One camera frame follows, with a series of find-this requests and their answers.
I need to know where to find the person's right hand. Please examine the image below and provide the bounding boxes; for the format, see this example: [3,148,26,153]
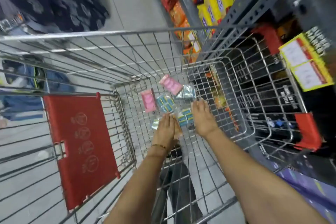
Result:
[191,99,220,138]

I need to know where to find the person's left hand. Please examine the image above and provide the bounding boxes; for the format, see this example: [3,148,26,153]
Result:
[152,112,182,153]

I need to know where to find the pink eraser packet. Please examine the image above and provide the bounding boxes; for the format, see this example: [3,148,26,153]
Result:
[140,89,158,113]
[159,74,183,96]

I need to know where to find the metal wire shopping cart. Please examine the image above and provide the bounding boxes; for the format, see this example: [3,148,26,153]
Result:
[0,26,325,224]

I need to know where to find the person's left forearm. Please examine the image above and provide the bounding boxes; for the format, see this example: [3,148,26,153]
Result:
[104,146,171,224]

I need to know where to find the person's right forearm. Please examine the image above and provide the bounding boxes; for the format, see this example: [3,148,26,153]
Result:
[204,128,330,224]

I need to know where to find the person's dark trousers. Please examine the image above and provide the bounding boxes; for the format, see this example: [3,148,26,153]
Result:
[151,145,204,224]

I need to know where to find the black product box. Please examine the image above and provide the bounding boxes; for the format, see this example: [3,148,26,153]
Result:
[279,84,302,113]

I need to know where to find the purple product box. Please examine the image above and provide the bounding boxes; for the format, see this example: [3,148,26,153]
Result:
[273,167,336,216]

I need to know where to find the row of orange snack packets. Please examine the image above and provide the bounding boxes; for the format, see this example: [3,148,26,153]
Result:
[169,2,203,64]

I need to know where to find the yellow price tag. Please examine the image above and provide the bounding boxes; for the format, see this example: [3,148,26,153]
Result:
[279,32,334,92]

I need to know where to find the blue fabric bag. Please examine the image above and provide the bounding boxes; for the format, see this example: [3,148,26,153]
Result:
[0,59,77,122]

